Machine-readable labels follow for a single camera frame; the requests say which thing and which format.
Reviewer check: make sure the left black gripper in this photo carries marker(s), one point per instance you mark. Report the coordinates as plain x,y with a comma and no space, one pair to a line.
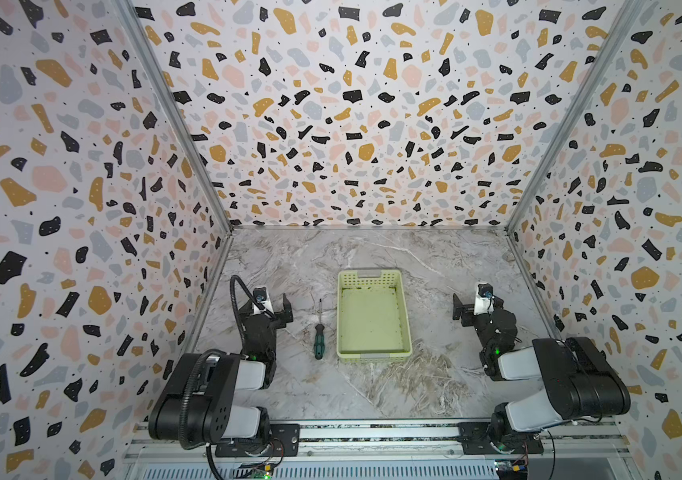
284,315

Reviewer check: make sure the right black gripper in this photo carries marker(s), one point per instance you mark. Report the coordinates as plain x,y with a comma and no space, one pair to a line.
473,314

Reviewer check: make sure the green black handle screwdriver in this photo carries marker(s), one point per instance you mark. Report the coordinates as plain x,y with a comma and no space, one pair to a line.
319,342

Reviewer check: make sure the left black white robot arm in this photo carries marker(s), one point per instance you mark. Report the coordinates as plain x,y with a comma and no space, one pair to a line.
197,406

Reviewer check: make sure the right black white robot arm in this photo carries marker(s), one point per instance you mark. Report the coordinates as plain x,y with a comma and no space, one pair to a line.
578,384

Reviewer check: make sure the light green plastic bin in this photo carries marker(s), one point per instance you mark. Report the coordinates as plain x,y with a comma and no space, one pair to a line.
372,316

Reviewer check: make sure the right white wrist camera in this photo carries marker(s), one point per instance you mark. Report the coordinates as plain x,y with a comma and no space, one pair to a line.
484,299

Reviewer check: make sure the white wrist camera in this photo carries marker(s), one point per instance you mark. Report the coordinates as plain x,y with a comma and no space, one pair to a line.
484,299
261,295

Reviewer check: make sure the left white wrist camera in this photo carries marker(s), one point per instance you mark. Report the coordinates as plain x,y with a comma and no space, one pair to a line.
261,295

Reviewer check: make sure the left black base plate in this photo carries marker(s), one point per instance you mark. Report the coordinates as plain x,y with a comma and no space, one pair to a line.
279,440

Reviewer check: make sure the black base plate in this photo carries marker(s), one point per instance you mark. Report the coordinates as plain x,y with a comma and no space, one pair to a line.
483,438
279,440

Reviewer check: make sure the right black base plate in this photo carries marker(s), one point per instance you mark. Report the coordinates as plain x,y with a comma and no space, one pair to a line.
483,438

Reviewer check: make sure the aluminium mounting rail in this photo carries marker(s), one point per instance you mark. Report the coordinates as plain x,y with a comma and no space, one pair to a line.
396,449

